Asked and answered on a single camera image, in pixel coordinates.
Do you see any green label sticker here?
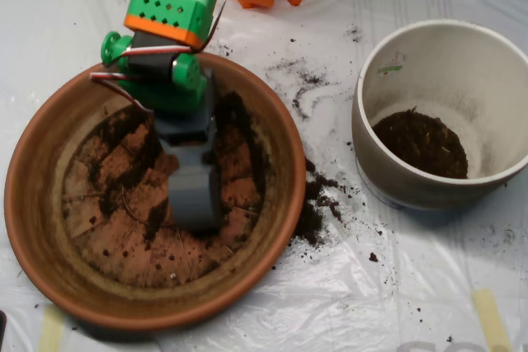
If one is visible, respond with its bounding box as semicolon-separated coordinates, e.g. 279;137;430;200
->
377;50;408;77

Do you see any white plastic cover sheet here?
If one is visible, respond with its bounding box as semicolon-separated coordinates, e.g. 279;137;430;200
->
0;0;528;352

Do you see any terracotta plant saucer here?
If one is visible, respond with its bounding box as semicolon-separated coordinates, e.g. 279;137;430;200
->
3;47;307;332

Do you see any white ceramic pot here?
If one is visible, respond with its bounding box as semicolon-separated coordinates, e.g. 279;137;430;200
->
351;18;528;211

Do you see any red white black servo cable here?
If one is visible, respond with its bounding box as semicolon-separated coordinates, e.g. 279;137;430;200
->
89;0;238;114

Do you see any beige masking tape strip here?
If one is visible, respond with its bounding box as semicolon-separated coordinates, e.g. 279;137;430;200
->
37;305;66;352
472;288;515;352

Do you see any spilled dark soil pile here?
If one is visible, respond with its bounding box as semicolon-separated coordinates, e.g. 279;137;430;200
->
290;157;343;248

